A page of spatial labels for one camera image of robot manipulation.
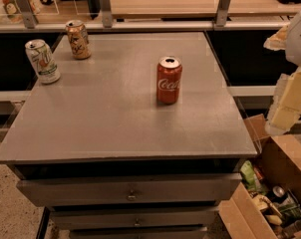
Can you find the bottom grey drawer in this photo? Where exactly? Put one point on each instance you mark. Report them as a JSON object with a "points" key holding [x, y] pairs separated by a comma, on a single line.
{"points": [[144, 233]]}

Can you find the grey drawer cabinet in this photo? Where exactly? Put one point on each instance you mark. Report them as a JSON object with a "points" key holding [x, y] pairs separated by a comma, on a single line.
{"points": [[102, 118]]}

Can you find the metal rail post right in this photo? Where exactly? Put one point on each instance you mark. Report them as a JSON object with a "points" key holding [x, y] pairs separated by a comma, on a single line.
{"points": [[221, 13]]}

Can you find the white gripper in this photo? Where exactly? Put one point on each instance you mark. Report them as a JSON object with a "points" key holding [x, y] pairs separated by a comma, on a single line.
{"points": [[299, 40]]}

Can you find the white green 7up can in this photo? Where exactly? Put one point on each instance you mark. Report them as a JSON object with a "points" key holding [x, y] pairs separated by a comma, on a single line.
{"points": [[42, 61]]}

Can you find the middle grey drawer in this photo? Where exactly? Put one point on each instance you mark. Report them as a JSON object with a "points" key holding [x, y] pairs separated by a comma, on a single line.
{"points": [[134, 218]]}

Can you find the green snack bag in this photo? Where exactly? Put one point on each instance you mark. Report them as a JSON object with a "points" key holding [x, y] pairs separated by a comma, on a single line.
{"points": [[249, 178]]}

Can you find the red coke can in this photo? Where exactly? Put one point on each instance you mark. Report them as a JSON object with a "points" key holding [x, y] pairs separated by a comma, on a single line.
{"points": [[168, 77]]}

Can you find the cardboard box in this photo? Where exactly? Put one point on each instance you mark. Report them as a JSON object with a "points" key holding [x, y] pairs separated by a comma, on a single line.
{"points": [[280, 161]]}

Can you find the silver can in box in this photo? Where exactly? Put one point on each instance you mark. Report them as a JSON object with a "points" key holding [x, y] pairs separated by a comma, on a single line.
{"points": [[277, 194]]}

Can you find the grey drawer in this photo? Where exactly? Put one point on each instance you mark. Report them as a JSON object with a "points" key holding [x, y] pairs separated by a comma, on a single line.
{"points": [[144, 233], [134, 218], [130, 189]]}

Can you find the metal rail post middle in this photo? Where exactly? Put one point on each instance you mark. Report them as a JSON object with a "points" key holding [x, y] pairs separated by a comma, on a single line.
{"points": [[107, 16]]}

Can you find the metal rail post left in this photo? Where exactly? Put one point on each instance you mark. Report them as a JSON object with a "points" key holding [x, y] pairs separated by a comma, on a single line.
{"points": [[27, 13]]}

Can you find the orange soda can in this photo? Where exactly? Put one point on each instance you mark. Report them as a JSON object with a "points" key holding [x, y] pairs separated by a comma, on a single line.
{"points": [[78, 39]]}

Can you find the metal rail post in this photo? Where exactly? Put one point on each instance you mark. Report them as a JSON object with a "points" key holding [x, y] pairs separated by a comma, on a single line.
{"points": [[107, 16], [221, 13], [27, 13]]}

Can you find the top grey drawer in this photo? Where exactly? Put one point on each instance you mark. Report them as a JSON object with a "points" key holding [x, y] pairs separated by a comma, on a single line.
{"points": [[130, 189]]}

